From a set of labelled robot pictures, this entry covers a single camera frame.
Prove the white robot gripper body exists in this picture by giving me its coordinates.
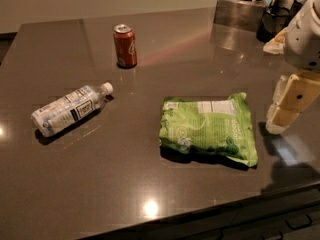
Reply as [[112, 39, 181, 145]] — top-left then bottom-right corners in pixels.
[[284, 0, 320, 72]]

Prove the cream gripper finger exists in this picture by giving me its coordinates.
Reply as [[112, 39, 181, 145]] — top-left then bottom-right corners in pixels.
[[273, 75, 289, 104], [266, 70, 320, 135]]

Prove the green rice chip bag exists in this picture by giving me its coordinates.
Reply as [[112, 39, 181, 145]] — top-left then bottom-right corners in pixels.
[[159, 93, 258, 167]]

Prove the red coke can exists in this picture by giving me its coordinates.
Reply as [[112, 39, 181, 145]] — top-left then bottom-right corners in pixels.
[[113, 24, 137, 68]]

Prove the white snack packet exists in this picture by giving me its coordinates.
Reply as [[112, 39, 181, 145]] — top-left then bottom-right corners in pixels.
[[263, 28, 287, 55]]

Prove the metal snack dispenser base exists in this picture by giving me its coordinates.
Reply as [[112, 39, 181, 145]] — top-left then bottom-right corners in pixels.
[[213, 0, 264, 32]]

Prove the clear plastic water bottle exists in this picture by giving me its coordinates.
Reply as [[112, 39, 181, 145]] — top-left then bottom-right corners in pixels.
[[31, 82, 113, 137]]

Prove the black wire mesh basket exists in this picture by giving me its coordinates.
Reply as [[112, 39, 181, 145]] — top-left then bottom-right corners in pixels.
[[256, 6, 291, 43]]

